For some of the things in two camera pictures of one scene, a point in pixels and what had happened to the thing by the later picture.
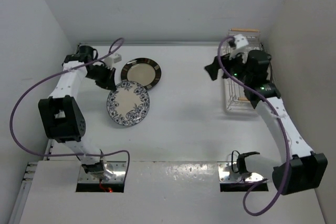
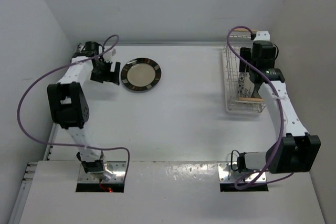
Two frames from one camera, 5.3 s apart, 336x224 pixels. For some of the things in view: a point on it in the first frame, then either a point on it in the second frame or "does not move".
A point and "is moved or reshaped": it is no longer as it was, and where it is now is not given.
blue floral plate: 128,104 is moved or reshaped
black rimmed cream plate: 145,71 does not move
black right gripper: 212,68 -> 245,53
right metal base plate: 228,172 does not move
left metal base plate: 118,168 does not move
